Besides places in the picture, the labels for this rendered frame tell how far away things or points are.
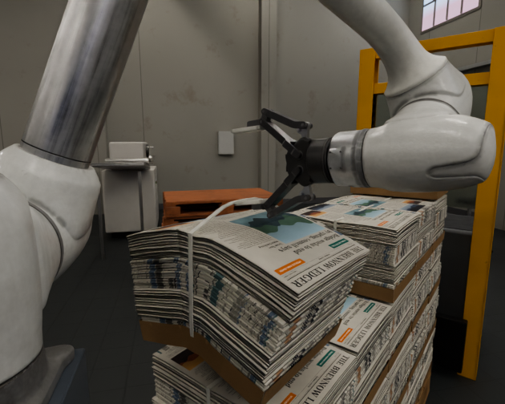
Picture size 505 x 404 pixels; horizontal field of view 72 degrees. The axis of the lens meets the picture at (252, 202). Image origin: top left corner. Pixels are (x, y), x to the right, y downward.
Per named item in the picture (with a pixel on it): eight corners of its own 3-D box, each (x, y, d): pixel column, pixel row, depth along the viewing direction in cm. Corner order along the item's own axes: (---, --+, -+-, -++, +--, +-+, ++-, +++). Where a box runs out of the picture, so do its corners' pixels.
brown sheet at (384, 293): (282, 274, 123) (283, 263, 122) (319, 254, 146) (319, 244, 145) (393, 304, 101) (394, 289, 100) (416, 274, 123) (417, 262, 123)
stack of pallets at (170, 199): (260, 255, 407) (261, 187, 394) (282, 280, 333) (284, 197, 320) (163, 264, 379) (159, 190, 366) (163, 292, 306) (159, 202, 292)
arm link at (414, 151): (369, 207, 52) (391, 161, 61) (494, 210, 43) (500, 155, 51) (353, 143, 47) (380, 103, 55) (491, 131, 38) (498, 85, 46)
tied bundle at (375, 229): (282, 276, 123) (283, 212, 119) (319, 255, 147) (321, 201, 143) (392, 305, 101) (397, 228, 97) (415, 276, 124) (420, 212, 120)
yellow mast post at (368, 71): (345, 336, 237) (360, 50, 206) (351, 330, 244) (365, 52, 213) (359, 340, 231) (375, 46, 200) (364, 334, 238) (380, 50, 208)
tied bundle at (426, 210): (319, 255, 146) (321, 201, 143) (346, 240, 169) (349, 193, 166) (415, 276, 124) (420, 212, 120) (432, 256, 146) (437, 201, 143)
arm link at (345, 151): (361, 190, 50) (323, 190, 54) (381, 185, 57) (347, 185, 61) (359, 126, 49) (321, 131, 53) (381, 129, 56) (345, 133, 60)
